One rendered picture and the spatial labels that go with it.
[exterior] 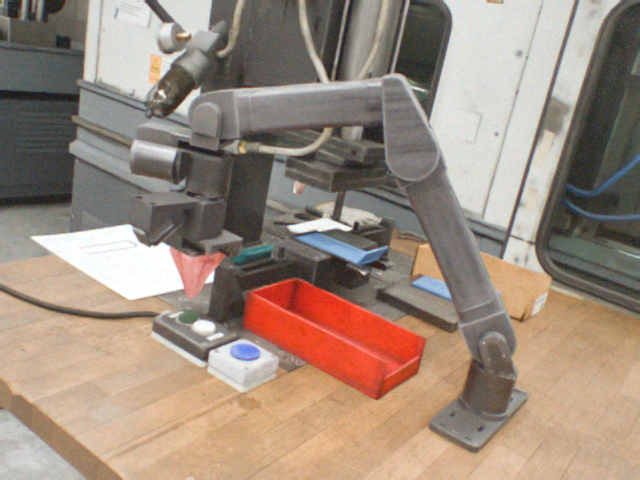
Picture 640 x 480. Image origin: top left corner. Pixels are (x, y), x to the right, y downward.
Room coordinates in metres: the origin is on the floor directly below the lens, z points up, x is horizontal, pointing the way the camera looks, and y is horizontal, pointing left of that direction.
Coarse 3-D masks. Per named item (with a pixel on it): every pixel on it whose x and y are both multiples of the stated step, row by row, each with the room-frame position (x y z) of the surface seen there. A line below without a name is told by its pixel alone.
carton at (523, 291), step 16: (416, 256) 1.28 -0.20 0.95; (432, 256) 1.26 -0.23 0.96; (416, 272) 1.28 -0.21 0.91; (432, 272) 1.26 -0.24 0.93; (496, 272) 1.30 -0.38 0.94; (512, 272) 1.29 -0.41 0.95; (528, 272) 1.27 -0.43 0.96; (496, 288) 1.18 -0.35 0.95; (512, 288) 1.17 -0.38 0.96; (528, 288) 1.15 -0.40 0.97; (544, 288) 1.25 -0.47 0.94; (512, 304) 1.16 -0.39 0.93; (528, 304) 1.15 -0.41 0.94
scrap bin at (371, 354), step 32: (288, 288) 0.98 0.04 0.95; (320, 288) 0.97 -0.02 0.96; (256, 320) 0.88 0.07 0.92; (288, 320) 0.85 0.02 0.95; (320, 320) 0.96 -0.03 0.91; (352, 320) 0.92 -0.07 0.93; (384, 320) 0.90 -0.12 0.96; (320, 352) 0.82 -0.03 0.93; (352, 352) 0.79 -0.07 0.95; (384, 352) 0.89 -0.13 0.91; (416, 352) 0.86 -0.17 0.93; (352, 384) 0.78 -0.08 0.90; (384, 384) 0.77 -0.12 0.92
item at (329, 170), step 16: (352, 128) 1.12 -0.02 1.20; (336, 144) 1.10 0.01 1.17; (352, 144) 1.08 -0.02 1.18; (368, 144) 1.11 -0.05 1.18; (384, 144) 1.14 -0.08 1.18; (288, 160) 1.07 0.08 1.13; (304, 160) 1.07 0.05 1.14; (320, 160) 1.10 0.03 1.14; (336, 160) 1.09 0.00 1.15; (352, 160) 1.10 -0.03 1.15; (368, 160) 1.09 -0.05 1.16; (384, 160) 1.13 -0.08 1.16; (288, 176) 1.07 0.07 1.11; (304, 176) 1.05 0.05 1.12; (320, 176) 1.03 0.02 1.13; (336, 176) 1.03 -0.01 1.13; (352, 176) 1.07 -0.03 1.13; (368, 176) 1.11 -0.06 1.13; (384, 176) 1.16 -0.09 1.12; (336, 192) 1.04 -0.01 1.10
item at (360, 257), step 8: (304, 240) 1.11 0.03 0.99; (312, 240) 1.12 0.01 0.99; (320, 240) 1.13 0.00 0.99; (328, 240) 1.14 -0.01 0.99; (336, 240) 1.15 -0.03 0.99; (328, 248) 1.09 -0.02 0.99; (336, 248) 1.10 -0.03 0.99; (344, 248) 1.11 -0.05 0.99; (352, 248) 1.12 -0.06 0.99; (384, 248) 1.08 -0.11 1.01; (344, 256) 1.06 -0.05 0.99; (352, 256) 1.07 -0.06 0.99; (360, 256) 1.08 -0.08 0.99; (368, 256) 1.05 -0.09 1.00; (376, 256) 1.08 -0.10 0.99; (360, 264) 1.05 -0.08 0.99
